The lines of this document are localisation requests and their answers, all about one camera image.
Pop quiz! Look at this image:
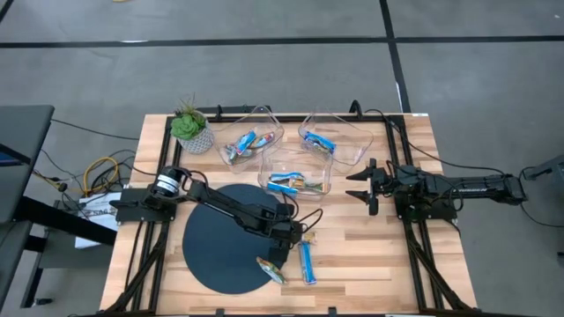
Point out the grey equipment stand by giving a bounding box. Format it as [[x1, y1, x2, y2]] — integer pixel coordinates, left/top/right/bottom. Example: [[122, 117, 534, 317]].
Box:
[[523, 153, 564, 181]]

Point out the white paper sheet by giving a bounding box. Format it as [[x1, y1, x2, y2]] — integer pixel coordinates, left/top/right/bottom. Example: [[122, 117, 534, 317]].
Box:
[[74, 191, 122, 250]]

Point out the black power cable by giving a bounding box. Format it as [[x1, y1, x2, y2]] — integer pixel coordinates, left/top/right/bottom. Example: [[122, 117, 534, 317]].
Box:
[[518, 166, 564, 229], [363, 107, 506, 177]]

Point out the dark grey desk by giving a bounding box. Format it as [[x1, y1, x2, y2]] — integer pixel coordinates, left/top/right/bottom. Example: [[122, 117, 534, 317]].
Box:
[[0, 104, 118, 309]]

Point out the white patterned plant pot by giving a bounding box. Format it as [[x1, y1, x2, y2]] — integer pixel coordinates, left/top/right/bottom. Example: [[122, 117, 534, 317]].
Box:
[[177, 125, 216, 155]]

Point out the green succulent plant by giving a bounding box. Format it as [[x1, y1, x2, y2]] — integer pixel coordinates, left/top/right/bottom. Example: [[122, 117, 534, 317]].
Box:
[[169, 94, 208, 142]]

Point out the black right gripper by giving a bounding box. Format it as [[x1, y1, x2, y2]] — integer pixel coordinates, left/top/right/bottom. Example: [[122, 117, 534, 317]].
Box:
[[345, 157, 400, 217]]

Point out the black aluminium table frame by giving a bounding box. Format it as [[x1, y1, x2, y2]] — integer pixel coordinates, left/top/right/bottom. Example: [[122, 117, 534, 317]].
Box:
[[99, 100, 479, 317]]

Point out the green granola bar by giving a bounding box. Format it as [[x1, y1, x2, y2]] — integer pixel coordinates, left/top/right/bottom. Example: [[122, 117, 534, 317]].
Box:
[[256, 256, 288, 286], [288, 177, 325, 194]]

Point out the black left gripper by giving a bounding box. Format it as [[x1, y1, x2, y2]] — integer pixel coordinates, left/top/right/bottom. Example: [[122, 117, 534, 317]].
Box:
[[266, 219, 306, 270]]

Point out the black round placemat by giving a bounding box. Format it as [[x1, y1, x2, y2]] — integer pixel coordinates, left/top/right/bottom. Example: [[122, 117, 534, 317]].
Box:
[[182, 183, 294, 295]]

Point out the clear plastic bin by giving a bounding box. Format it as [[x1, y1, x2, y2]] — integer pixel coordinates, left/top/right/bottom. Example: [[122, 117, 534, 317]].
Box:
[[257, 147, 334, 203], [213, 105, 286, 174], [298, 110, 375, 173]]

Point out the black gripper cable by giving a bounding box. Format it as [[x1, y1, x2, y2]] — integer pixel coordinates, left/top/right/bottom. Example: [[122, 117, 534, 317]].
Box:
[[288, 206, 325, 234]]

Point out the yellow cable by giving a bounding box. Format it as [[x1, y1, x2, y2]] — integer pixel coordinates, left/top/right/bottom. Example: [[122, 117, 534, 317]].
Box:
[[82, 156, 121, 197]]

